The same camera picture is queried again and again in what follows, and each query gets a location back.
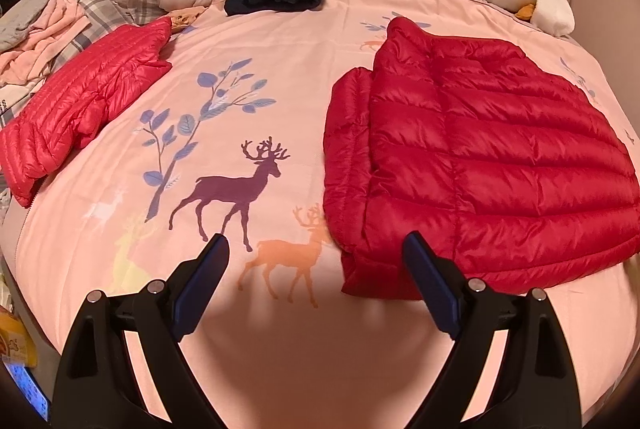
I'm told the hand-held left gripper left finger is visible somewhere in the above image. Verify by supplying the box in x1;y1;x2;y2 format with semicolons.
51;233;232;429

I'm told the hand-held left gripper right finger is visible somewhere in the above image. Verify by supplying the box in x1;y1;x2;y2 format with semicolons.
402;231;584;429

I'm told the dark red down jacket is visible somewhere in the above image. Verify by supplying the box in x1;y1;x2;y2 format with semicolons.
322;16;640;301

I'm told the pink deer printed blanket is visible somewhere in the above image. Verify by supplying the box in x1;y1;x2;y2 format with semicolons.
0;0;640;420

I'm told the yellow packet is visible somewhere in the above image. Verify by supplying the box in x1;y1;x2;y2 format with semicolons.
0;308;39;369

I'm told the blue printed box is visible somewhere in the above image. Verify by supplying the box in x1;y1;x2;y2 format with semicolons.
0;353;52;424

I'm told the light red down jacket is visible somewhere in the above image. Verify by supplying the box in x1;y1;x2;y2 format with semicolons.
0;16;174;209

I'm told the peach printed cloth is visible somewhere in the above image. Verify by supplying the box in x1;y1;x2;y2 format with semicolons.
167;5;209;31

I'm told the small grey plaid pillow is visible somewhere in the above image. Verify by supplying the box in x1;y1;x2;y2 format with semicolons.
47;0;133;77

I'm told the pink clothing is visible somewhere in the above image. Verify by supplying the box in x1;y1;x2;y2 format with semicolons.
0;0;94;86

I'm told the grey clothing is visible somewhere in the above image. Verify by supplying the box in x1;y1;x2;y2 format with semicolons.
0;0;63;52

